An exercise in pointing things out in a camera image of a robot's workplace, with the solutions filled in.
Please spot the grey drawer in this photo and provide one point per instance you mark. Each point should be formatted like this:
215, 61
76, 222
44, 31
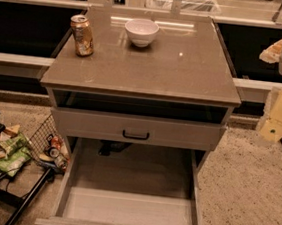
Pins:
137, 129
142, 185

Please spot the grey drawer cabinet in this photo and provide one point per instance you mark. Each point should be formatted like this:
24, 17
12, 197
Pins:
183, 75

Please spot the white ceramic bowl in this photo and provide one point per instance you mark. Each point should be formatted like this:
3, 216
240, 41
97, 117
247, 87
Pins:
141, 32

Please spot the red soda can in basket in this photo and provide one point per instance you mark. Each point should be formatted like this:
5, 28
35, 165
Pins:
56, 142

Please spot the gold soda can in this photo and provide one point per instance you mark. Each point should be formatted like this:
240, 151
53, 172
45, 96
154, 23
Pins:
81, 30

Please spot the clear plastic bin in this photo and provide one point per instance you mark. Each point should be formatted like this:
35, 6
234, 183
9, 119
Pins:
203, 6

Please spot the green snack bag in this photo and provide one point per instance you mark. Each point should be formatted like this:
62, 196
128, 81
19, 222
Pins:
17, 153

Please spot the black wire basket left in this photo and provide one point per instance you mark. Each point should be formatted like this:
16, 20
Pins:
45, 155

